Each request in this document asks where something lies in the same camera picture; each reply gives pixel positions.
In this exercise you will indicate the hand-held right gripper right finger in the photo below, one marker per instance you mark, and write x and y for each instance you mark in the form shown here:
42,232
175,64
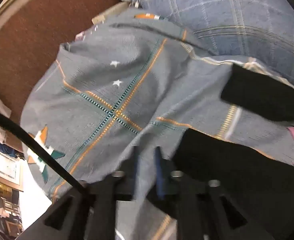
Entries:
159,171

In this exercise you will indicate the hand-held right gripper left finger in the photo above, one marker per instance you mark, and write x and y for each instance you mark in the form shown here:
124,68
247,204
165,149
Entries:
136,163

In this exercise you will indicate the black pants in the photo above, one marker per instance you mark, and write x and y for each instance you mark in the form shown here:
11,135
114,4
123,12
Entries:
224,160

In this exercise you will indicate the grey star-printed bedsheet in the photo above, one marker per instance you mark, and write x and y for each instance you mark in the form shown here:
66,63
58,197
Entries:
99,80

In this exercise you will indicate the wooden framed board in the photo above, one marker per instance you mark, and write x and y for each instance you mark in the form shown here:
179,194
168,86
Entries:
4,167

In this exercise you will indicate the blue cloth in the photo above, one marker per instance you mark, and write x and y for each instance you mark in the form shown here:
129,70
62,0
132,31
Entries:
1,143

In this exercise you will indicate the blue plaid quilt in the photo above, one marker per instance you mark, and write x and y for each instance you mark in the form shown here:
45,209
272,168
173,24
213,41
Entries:
224,10

